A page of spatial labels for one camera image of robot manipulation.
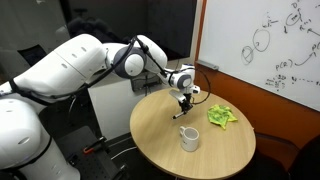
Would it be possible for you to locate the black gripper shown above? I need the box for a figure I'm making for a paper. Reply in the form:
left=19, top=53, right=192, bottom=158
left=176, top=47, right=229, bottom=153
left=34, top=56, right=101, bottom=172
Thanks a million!
left=179, top=94, right=193, bottom=114

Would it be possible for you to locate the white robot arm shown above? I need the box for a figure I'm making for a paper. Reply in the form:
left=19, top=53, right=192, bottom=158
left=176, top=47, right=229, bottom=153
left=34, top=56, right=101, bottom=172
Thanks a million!
left=0, top=34, right=200, bottom=180

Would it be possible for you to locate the white ceramic mug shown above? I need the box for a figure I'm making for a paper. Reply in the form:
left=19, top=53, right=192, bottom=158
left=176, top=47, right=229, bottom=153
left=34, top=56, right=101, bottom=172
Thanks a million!
left=179, top=126, right=199, bottom=152

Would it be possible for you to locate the yellow green cloth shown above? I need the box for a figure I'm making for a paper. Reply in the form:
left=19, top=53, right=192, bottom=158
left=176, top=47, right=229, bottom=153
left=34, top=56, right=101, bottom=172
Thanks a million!
left=207, top=104, right=238, bottom=130

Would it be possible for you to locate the round wooden table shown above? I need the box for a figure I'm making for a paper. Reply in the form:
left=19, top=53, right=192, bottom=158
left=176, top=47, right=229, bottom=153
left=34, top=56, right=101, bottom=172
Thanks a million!
left=130, top=89, right=256, bottom=180

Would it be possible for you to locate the grey whiteboard eraser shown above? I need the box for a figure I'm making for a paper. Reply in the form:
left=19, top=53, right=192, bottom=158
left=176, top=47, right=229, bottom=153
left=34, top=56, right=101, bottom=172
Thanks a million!
left=197, top=60, right=219, bottom=71

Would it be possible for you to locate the dark chair at right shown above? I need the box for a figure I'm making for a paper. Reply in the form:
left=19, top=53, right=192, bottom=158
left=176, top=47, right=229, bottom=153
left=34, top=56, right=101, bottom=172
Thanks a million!
left=228, top=133, right=320, bottom=180

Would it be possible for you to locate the whiteboard with drawings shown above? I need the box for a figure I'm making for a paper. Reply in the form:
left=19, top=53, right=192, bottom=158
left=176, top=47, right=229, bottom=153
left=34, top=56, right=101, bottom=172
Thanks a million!
left=198, top=0, right=320, bottom=111

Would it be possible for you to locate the black office chair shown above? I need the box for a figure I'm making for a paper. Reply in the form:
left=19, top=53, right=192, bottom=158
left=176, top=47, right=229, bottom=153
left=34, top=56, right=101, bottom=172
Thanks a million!
left=18, top=45, right=47, bottom=66

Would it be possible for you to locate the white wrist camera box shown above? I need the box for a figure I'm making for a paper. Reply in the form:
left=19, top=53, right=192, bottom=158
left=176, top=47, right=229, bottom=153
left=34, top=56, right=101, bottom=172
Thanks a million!
left=169, top=90, right=186, bottom=103

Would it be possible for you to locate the black wall monitor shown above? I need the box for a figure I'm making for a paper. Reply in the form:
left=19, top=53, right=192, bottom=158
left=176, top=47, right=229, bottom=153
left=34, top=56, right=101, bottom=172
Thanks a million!
left=59, top=0, right=197, bottom=60

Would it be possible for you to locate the orange handled clamp tool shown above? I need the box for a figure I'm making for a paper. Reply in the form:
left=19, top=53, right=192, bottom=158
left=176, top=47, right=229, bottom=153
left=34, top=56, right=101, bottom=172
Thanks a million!
left=83, top=136, right=107, bottom=154

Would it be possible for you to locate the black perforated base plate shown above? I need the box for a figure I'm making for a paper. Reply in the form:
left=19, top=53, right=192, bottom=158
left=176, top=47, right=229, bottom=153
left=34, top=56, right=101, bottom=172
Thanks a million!
left=56, top=126, right=129, bottom=180

